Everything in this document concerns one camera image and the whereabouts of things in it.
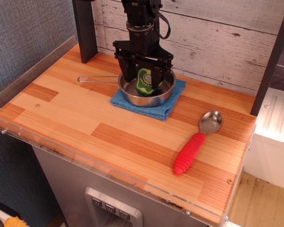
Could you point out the blue folded cloth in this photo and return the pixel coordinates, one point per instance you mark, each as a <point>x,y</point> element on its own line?
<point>160,112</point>

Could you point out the stainless steel pan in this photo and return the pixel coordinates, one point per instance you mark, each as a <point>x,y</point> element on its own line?
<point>158,97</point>

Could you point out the silver dispenser panel with buttons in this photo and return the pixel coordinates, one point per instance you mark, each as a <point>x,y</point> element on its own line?
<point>107,211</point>

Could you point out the dark vertical post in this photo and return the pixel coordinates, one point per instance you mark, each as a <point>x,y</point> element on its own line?
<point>85,26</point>
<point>267,77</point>

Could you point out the dark right vertical post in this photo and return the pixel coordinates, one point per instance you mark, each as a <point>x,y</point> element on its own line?
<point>267,77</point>

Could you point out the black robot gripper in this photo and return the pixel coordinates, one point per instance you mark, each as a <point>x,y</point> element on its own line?
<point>143,48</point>

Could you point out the yellow object at corner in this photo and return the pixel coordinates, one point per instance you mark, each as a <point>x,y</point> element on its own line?
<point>14,222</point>

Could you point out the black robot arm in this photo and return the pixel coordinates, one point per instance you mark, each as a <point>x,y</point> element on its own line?
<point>142,13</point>

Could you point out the green toy pepper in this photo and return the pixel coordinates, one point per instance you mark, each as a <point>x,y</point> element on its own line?
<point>144,82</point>

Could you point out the clear acrylic edge guard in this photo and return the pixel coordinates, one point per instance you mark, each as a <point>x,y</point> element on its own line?
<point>139,152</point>

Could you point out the white toy sink unit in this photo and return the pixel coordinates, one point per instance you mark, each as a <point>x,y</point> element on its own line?
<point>265,155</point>

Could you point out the dark left vertical post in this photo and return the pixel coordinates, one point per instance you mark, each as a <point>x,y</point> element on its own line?
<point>85,26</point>

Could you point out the red handled metal spoon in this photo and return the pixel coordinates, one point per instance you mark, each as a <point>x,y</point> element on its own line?
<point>209,123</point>

